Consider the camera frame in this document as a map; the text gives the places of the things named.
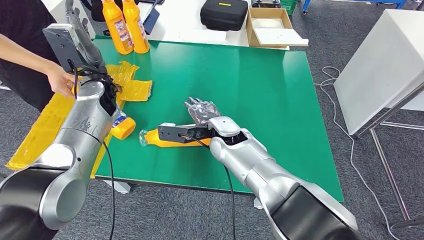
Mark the person's forearm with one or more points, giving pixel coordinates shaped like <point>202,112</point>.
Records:
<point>23,54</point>

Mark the blue metal rack frame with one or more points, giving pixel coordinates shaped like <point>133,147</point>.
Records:
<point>306,5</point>

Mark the white panel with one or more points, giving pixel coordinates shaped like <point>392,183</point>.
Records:
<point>89,28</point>

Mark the white floor bar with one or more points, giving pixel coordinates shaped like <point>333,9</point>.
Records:
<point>4,87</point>

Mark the black keyboard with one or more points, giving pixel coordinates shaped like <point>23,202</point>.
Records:
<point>154,1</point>

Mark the white table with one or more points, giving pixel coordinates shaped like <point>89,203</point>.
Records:
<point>179,20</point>

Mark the person's hand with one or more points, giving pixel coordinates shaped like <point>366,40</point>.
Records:
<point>58,81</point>

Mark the orange labelled plastic bottle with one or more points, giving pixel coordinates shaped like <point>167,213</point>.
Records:
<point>114,33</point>
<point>152,139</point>
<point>124,129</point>
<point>136,30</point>

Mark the green plastic crate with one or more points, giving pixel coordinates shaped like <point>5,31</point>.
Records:
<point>288,6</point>

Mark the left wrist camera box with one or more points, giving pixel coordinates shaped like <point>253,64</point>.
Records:
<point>61,46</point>

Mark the grey metal stand frame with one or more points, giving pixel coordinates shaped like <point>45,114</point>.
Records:
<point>391,111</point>

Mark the black carrying case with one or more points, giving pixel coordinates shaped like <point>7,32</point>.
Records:
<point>223,15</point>

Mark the brown cardboard box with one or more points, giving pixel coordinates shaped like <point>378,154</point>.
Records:
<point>268,13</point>

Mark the person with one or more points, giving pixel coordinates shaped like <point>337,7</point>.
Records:
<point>23,20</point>

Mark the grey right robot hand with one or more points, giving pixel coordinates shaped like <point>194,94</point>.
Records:
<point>202,111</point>

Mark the white foam insert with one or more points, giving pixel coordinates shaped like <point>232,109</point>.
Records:
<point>281,35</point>

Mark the dark tablet screen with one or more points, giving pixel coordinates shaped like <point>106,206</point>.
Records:
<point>151,22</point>

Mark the yellow plastic sheet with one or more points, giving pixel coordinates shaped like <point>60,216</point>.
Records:
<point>136,89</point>

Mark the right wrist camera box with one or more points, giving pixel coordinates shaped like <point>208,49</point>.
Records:
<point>169,132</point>

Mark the black office chair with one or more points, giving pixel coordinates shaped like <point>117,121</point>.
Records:
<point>96,11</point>

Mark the white table foot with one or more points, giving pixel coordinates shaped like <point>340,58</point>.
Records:
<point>257,203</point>
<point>119,187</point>

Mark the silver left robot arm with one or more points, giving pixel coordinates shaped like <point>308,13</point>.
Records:
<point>82,126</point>

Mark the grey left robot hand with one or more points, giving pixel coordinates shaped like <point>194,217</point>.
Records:
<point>86,43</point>

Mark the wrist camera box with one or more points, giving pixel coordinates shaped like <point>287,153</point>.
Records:
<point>61,46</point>
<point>169,132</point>

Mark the white cabinet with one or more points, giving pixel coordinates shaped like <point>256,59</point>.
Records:
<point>381,66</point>

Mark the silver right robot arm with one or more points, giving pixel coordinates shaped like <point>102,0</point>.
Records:
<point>251,159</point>

